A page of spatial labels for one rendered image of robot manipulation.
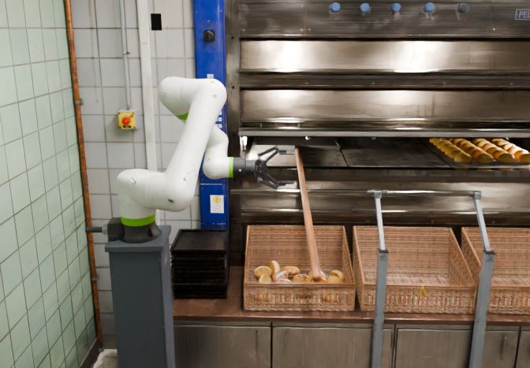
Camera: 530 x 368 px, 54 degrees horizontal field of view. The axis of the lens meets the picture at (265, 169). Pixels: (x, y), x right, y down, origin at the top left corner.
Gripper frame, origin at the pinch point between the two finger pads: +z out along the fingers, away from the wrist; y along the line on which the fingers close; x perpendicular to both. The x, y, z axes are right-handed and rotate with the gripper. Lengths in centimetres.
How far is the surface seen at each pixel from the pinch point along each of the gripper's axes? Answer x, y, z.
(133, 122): -48, -12, -84
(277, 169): -55, 16, -7
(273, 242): -49, 57, -9
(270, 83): -55, -32, -11
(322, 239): -50, 56, 19
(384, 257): 5, 41, 43
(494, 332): -1, 82, 100
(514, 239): -50, 54, 127
